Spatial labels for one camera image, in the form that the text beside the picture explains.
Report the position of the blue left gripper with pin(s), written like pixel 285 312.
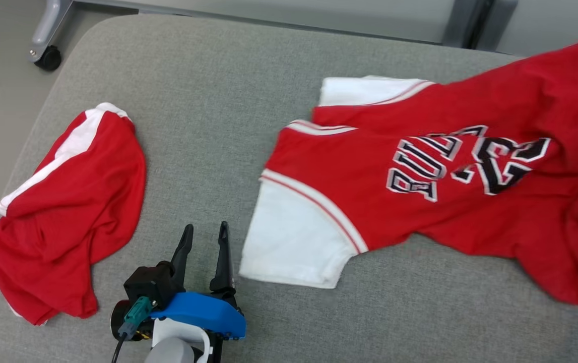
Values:
pixel 203 312

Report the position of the red shorts with white stripe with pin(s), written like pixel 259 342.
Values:
pixel 77 212

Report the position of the red basketball jersey white sleeves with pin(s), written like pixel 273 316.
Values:
pixel 369 166

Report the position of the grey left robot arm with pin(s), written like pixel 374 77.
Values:
pixel 170 352

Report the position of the black caster wheel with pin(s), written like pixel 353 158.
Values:
pixel 49 58

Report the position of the grey metal cart leg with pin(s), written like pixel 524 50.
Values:
pixel 49 25

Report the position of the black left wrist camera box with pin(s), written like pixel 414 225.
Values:
pixel 150 285

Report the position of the grey partition post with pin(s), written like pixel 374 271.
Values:
pixel 475 22

